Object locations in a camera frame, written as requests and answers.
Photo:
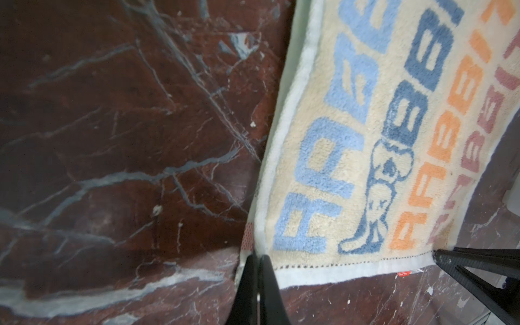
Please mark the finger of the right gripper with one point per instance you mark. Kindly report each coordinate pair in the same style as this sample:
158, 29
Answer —
490, 275

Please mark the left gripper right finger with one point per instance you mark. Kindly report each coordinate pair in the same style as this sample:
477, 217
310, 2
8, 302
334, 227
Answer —
271, 306

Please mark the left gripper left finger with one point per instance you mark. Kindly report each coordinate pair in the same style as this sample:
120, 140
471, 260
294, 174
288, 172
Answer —
244, 308

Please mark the white plastic basket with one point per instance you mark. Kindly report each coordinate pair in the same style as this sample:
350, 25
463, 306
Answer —
512, 197

